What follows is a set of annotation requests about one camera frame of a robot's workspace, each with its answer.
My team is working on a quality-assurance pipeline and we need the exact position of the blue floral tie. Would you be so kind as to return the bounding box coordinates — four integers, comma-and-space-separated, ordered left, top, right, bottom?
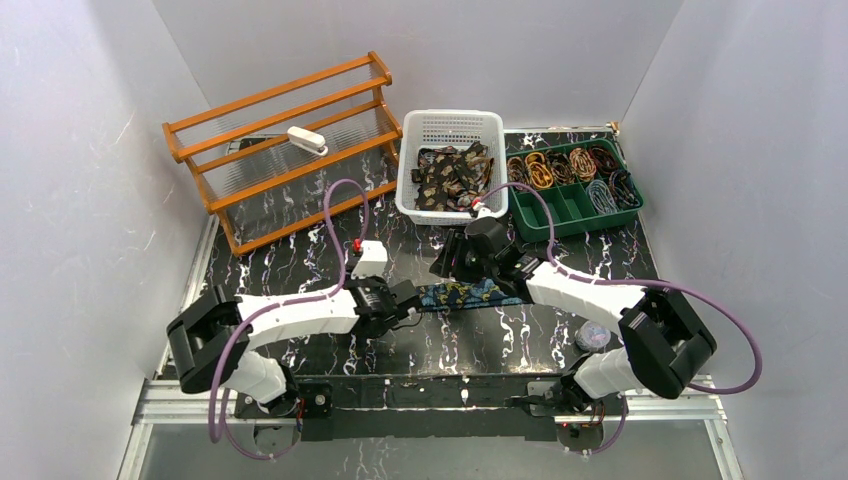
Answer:
416, 279, 526, 312

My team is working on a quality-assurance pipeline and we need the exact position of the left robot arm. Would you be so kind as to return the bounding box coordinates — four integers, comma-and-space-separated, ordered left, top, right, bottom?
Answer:
166, 240, 430, 404

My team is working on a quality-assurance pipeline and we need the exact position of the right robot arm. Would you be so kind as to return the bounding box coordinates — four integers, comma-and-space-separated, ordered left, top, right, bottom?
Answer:
443, 217, 717, 403

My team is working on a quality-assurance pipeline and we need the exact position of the clear round tape roll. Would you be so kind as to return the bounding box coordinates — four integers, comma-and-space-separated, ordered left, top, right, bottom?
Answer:
575, 321, 612, 353

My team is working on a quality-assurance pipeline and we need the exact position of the dark brown patterned tie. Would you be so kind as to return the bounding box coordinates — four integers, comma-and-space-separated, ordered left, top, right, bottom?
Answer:
411, 141, 494, 212

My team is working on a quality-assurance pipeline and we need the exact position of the rolled multicolour tie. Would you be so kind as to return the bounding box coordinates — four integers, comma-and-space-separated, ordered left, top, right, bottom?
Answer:
506, 156, 532, 187

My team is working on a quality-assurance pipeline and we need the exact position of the rolled yellow tie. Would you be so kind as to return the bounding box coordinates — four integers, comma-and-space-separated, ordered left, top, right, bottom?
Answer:
524, 152, 555, 190

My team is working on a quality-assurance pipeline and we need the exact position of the rolled dark brown tie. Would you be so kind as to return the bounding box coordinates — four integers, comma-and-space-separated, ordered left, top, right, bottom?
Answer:
545, 150, 577, 186

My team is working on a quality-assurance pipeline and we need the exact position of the green divided tray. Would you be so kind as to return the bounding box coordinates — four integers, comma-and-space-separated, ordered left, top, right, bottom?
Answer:
507, 138, 643, 242

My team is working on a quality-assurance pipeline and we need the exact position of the rolled light blue tie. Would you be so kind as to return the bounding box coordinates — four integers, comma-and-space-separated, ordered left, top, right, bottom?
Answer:
585, 179, 619, 215

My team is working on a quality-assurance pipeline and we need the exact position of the rolled orange brown tie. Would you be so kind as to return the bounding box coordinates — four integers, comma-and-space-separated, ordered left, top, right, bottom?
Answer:
569, 148, 597, 182

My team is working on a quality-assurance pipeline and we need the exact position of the white plastic basket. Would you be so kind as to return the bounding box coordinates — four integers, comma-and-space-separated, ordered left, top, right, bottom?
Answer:
395, 109, 508, 226

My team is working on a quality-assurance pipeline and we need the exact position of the rolled dark red tie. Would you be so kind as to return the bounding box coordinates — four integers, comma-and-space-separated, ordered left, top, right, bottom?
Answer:
588, 146, 620, 176

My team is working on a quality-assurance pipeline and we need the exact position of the rolled dark navy tie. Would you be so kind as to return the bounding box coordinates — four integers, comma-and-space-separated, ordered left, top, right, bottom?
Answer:
608, 169, 642, 210

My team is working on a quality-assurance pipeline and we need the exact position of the orange wooden rack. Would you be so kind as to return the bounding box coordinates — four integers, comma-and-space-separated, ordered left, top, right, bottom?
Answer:
162, 51, 402, 256

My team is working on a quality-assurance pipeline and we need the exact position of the white stapler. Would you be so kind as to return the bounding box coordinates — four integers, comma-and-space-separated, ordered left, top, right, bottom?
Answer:
286, 126, 329, 157

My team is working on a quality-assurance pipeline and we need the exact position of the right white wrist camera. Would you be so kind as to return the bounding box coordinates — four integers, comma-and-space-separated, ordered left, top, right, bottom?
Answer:
471, 203, 495, 220

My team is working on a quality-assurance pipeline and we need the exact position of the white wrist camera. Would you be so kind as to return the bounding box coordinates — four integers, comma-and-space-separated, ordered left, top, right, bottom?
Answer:
471, 203, 495, 220
351, 240, 388, 278

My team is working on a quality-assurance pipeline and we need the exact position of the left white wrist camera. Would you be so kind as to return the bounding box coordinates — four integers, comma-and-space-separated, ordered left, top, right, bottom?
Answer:
351, 240, 388, 278

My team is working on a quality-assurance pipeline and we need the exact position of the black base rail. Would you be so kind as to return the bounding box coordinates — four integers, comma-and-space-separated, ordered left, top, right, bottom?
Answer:
232, 373, 623, 451

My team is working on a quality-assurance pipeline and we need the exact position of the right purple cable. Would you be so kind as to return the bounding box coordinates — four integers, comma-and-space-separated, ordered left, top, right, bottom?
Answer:
471, 182, 764, 457

